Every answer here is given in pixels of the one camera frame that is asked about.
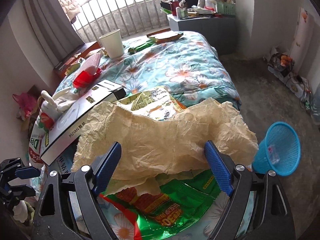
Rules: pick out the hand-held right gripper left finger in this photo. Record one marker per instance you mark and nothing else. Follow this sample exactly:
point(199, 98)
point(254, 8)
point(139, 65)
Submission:
point(107, 170)

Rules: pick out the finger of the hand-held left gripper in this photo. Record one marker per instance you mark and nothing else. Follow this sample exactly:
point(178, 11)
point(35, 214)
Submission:
point(27, 172)
point(23, 192)

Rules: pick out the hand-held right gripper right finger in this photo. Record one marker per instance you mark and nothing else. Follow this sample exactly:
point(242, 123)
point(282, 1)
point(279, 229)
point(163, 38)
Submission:
point(217, 170)

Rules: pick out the blue plastic wastebasket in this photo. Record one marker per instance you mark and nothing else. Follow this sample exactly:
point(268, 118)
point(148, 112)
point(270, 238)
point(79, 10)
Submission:
point(275, 162)

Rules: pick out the beige paper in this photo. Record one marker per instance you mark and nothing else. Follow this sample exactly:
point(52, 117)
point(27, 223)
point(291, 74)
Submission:
point(162, 140)

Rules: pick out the red plastic wrapper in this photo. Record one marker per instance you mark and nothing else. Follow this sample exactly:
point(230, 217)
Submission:
point(83, 78)

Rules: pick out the white red green snack bag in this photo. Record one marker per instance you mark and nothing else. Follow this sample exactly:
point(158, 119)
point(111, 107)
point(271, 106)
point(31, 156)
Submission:
point(37, 140)

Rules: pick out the green foil snack wrapper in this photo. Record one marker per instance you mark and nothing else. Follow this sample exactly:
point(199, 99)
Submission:
point(180, 205)

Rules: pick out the black white flat box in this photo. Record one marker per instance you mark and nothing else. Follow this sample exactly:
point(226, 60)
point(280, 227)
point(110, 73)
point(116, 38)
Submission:
point(75, 120)

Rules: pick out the pink plastic bag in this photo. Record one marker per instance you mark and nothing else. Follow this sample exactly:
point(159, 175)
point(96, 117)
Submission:
point(25, 102)

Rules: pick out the white plush toy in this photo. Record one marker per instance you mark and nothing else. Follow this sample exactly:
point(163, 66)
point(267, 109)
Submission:
point(53, 103)

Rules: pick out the yellow green snack packet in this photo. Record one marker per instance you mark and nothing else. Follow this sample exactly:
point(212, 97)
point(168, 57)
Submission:
point(150, 100)

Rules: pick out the floral blanket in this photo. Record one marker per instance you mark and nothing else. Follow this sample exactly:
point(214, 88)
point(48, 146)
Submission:
point(175, 67)

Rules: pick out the pink white pleated wrapper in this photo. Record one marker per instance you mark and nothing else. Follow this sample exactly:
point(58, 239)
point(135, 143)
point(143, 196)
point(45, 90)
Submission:
point(91, 60)

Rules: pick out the row of white packages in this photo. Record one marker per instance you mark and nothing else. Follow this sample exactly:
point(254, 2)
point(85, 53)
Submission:
point(292, 85)

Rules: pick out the red-brown wooden nightstand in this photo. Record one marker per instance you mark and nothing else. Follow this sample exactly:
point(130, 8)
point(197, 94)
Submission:
point(75, 52)

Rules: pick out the white paper cup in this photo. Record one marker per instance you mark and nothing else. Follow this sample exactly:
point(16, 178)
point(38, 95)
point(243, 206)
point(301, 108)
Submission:
point(111, 43)

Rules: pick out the black orange plastic bag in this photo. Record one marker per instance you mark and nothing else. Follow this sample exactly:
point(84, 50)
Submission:
point(281, 60)

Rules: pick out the small green wrapper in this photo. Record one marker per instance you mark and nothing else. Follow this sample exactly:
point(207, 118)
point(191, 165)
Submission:
point(140, 47)

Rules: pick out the grey cabinet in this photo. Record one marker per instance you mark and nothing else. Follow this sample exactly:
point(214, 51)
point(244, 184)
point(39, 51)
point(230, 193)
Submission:
point(200, 35)

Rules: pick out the balloon print wallpaper roll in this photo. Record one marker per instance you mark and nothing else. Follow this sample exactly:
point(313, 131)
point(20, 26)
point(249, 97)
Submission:
point(303, 42)

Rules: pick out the green white small box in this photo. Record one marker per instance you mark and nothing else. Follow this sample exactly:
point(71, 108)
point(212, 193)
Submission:
point(182, 13)

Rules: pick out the green plastic basket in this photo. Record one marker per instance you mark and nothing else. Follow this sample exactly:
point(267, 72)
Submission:
point(226, 8)

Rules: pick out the metal window railing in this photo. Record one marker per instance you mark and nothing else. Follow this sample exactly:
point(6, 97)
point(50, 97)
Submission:
point(125, 5)

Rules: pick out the red bottle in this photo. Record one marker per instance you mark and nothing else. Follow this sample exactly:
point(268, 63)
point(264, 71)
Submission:
point(174, 7)

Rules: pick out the beige hanging garment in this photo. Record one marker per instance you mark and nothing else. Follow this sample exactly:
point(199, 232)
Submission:
point(66, 0)

